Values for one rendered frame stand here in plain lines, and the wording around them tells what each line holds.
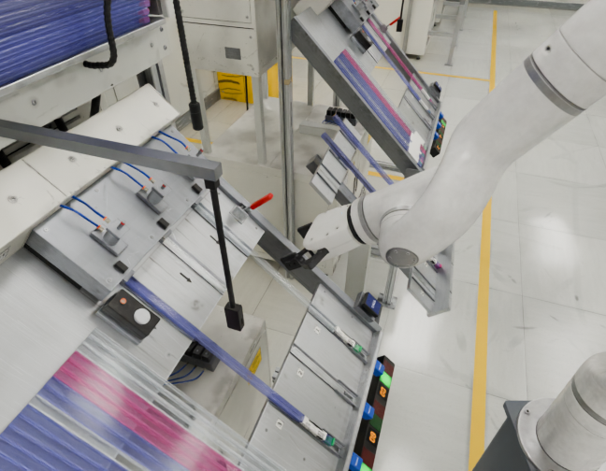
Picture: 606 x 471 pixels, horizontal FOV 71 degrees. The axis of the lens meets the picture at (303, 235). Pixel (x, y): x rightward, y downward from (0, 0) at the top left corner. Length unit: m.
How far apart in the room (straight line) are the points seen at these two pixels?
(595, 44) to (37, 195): 0.69
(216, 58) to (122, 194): 1.07
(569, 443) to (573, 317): 1.44
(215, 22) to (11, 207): 1.18
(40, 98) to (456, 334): 1.81
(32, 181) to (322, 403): 0.64
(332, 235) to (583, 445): 0.58
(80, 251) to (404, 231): 0.46
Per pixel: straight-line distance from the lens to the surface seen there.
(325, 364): 0.93
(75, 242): 0.69
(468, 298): 2.23
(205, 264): 0.83
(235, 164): 1.91
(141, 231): 0.73
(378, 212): 0.68
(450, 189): 0.57
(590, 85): 0.56
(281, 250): 0.97
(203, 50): 1.76
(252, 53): 1.66
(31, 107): 0.69
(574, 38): 0.55
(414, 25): 5.15
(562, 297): 2.44
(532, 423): 1.07
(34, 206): 0.68
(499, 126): 0.57
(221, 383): 1.12
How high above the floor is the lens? 1.58
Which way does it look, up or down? 41 degrees down
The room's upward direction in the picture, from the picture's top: straight up
